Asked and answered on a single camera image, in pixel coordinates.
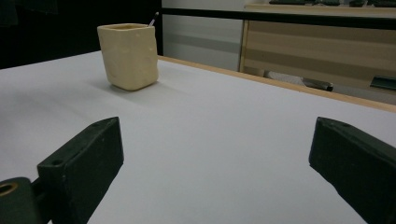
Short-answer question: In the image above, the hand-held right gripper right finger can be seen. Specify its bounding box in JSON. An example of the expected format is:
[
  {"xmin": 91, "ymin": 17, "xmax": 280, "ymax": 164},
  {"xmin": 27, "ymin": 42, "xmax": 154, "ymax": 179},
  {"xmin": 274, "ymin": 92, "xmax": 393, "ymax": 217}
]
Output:
[{"xmin": 308, "ymin": 116, "xmax": 396, "ymax": 224}]

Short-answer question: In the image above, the black pen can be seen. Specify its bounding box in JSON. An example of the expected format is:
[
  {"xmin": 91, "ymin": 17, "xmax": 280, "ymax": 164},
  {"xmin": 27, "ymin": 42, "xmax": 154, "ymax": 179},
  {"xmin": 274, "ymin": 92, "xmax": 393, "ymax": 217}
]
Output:
[{"xmin": 148, "ymin": 11, "xmax": 160, "ymax": 28}]

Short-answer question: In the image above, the cream square pen holder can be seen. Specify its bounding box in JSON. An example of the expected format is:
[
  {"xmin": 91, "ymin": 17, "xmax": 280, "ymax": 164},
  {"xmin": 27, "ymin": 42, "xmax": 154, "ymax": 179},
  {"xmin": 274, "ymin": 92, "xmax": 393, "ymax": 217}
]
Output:
[{"xmin": 96, "ymin": 22, "xmax": 160, "ymax": 92}]

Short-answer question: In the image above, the grey and dark object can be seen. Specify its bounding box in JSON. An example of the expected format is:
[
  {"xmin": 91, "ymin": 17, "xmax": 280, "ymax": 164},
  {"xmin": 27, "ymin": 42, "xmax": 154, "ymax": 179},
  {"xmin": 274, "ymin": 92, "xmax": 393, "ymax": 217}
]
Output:
[{"xmin": 264, "ymin": 70, "xmax": 334, "ymax": 92}]

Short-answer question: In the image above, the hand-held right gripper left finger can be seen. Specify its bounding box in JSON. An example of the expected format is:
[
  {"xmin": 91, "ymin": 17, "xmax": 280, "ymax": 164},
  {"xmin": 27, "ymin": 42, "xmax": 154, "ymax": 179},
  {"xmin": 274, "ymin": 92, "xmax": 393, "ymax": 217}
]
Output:
[{"xmin": 36, "ymin": 116, "xmax": 125, "ymax": 224}]

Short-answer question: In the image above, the dark green flat object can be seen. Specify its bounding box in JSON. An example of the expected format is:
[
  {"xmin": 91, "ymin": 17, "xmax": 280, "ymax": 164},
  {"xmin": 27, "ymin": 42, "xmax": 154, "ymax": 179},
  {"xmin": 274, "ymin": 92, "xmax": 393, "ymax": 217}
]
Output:
[{"xmin": 369, "ymin": 75, "xmax": 396, "ymax": 92}]

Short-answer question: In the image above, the black curtain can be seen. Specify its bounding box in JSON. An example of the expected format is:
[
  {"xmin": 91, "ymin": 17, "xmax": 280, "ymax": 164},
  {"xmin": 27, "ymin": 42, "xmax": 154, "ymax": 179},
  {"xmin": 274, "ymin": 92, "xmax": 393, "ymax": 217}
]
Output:
[{"xmin": 0, "ymin": 0, "xmax": 164, "ymax": 70}]

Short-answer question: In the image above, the light wooden desk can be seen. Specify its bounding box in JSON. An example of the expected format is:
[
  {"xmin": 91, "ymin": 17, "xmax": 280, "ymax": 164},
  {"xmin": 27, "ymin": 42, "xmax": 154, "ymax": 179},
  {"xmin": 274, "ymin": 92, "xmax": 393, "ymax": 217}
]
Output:
[{"xmin": 238, "ymin": 2, "xmax": 396, "ymax": 105}]

